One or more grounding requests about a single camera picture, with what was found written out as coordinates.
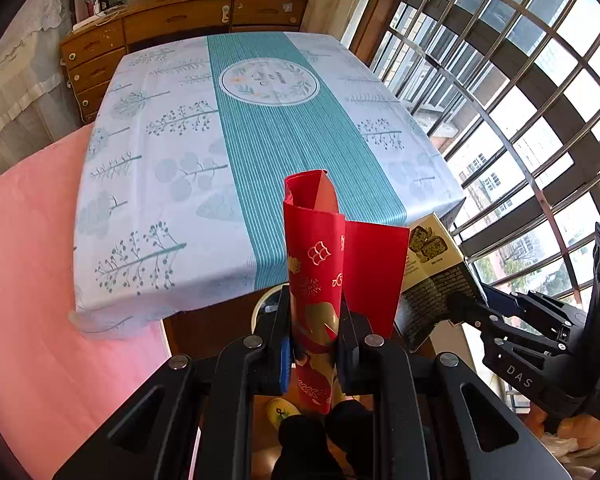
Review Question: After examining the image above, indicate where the left yellow slipper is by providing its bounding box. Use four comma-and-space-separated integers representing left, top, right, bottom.
265, 398, 300, 430

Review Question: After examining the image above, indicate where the wooden dresser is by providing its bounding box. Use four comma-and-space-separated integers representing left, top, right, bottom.
59, 0, 308, 124

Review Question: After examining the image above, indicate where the round trash bin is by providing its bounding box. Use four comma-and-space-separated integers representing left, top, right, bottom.
250, 285, 283, 333

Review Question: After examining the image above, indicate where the teal patterned tablecloth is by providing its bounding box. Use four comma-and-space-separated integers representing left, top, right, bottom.
70, 32, 465, 338

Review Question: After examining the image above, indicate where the red paper envelope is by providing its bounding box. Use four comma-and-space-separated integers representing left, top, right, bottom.
283, 170, 410, 415

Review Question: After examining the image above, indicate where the white lace cloth cover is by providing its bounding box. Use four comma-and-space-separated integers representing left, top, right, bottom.
0, 0, 81, 175

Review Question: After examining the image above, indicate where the metal window grille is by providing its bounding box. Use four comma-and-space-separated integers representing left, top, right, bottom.
370, 0, 600, 308

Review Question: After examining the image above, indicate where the pink bed sheet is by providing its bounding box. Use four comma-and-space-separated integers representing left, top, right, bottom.
0, 126, 170, 479

